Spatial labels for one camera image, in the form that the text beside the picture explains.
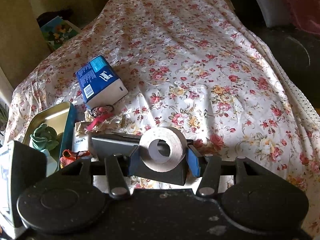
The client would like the colourful flat box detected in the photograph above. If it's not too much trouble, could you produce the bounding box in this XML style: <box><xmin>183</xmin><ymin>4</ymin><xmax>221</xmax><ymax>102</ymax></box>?
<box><xmin>40</xmin><ymin>16</ymin><xmax>82</xmax><ymax>53</ymax></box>

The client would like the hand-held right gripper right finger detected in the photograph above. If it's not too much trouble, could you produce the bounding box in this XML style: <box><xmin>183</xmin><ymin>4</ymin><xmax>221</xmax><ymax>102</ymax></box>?
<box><xmin>187</xmin><ymin>145</ymin><xmax>272</xmax><ymax>197</ymax></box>

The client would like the gold and teal tin tray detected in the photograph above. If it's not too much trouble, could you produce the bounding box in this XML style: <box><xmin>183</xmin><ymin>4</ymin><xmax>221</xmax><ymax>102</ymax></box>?
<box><xmin>19</xmin><ymin>101</ymin><xmax>77</xmax><ymax>171</ymax></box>

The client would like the pink velvet cloth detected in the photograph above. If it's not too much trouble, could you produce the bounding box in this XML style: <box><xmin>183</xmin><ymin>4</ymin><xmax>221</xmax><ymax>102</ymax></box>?
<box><xmin>274</xmin><ymin>0</ymin><xmax>320</xmax><ymax>34</ymax></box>

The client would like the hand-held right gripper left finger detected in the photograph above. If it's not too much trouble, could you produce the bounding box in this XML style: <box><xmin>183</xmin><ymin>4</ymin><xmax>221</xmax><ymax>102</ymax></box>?
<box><xmin>59</xmin><ymin>145</ymin><xmax>142</xmax><ymax>199</ymax></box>

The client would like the grey tape roll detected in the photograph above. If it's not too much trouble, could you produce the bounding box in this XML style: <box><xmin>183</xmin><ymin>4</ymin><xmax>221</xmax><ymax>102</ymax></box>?
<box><xmin>139</xmin><ymin>127</ymin><xmax>187</xmax><ymax>173</ymax></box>

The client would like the leopard and pink hair tie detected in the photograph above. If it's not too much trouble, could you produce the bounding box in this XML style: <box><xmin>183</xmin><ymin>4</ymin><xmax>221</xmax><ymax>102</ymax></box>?
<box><xmin>89</xmin><ymin>104</ymin><xmax>115</xmax><ymax>118</ymax></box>

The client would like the light blue face mask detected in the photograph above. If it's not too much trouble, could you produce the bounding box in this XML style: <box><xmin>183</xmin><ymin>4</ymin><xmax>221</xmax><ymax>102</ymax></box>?
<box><xmin>40</xmin><ymin>149</ymin><xmax>59</xmax><ymax>173</ymax></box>

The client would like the colourful knit pouch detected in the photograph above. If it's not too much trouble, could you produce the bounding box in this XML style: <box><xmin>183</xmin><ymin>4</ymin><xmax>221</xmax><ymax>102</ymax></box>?
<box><xmin>59</xmin><ymin>149</ymin><xmax>92</xmax><ymax>169</ymax></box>

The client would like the blue tissue pack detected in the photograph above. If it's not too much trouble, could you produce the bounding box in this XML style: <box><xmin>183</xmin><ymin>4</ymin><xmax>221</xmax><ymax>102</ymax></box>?
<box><xmin>75</xmin><ymin>55</ymin><xmax>129</xmax><ymax>109</ymax></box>

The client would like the lace scrunchie with red ribbon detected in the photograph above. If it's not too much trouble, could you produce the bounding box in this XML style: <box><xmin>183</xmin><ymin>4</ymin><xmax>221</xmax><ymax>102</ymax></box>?
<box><xmin>75</xmin><ymin>114</ymin><xmax>123</xmax><ymax>134</ymax></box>

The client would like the green cloth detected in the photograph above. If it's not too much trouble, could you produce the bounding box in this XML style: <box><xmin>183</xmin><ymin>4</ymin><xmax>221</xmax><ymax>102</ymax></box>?
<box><xmin>30</xmin><ymin>123</ymin><xmax>60</xmax><ymax>152</ymax></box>

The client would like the floral bedsheet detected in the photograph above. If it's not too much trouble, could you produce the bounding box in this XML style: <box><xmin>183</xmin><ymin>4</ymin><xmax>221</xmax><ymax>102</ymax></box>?
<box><xmin>5</xmin><ymin>0</ymin><xmax>320</xmax><ymax>240</ymax></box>

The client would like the black sofa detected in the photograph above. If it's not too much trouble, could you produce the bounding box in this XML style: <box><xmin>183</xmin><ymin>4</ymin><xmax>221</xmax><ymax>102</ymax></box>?
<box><xmin>220</xmin><ymin>0</ymin><xmax>320</xmax><ymax>110</ymax></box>

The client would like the grey pillow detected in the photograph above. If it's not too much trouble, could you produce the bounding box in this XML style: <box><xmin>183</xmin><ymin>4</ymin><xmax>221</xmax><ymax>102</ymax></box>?
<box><xmin>246</xmin><ymin>0</ymin><xmax>294</xmax><ymax>28</ymax></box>

